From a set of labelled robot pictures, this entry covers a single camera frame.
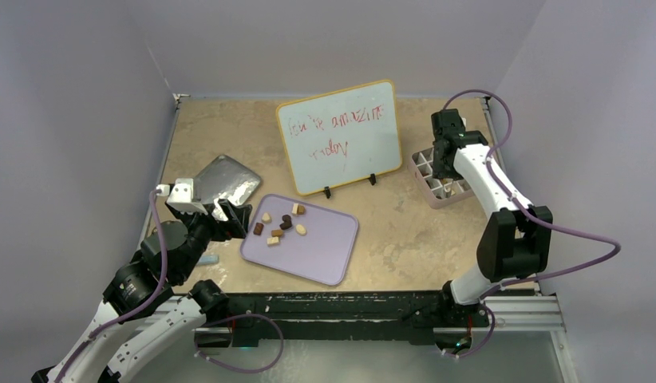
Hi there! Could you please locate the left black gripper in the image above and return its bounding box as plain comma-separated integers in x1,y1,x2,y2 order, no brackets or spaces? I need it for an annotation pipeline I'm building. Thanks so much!
173,197,251,281

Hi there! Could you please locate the silver metal box lid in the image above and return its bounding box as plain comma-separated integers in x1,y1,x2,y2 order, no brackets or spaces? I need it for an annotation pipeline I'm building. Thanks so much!
194,155,262,206

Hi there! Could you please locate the lilac plastic tray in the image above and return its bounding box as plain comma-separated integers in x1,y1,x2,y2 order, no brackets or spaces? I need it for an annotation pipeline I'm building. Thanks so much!
239,194,359,286

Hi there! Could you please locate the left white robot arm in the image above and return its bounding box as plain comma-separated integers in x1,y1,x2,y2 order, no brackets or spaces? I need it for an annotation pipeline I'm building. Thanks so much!
31,199,252,382

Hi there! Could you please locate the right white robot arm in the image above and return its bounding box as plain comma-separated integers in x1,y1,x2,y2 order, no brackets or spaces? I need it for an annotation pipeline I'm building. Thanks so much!
431,109,553,325

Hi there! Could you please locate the brown rectangular chocolate bar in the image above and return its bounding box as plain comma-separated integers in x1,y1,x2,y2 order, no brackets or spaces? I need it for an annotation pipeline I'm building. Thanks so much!
253,222,264,235

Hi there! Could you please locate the dark cup chocolate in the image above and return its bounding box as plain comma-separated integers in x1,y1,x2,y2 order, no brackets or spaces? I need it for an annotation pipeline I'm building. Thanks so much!
279,220,293,231

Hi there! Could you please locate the white oval chocolate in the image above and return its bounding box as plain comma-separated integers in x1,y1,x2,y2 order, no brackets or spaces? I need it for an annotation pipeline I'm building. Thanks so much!
295,224,307,235

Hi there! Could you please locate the light blue marker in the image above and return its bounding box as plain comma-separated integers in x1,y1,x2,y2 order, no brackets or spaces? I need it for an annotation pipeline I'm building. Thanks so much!
197,255,219,265

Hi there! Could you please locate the yellow framed whiteboard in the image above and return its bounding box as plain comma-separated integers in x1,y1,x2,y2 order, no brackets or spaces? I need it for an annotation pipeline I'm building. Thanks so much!
275,79,403,195

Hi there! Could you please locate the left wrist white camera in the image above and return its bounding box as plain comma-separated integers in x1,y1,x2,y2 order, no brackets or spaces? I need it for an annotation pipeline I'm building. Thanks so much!
155,178,207,214

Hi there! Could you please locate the lower purple cable loop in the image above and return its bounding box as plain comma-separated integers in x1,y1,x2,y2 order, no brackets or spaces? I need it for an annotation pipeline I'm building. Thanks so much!
194,313,285,374

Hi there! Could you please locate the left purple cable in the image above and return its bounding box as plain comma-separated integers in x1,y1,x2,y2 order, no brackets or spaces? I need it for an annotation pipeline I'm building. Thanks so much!
53,189,168,383

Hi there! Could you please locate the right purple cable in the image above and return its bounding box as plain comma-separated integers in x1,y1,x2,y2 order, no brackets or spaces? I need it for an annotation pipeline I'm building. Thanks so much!
441,89,622,302

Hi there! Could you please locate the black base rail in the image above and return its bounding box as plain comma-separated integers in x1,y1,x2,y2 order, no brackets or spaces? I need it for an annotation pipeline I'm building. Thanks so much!
195,290,490,349

